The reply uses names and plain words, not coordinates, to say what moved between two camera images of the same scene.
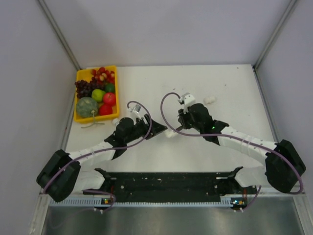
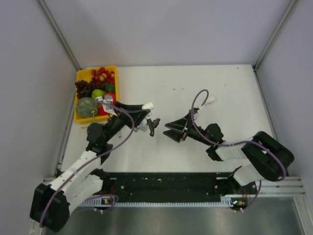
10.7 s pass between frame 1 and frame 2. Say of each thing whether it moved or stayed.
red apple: stayed
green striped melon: stayed
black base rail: stayed
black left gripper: moved
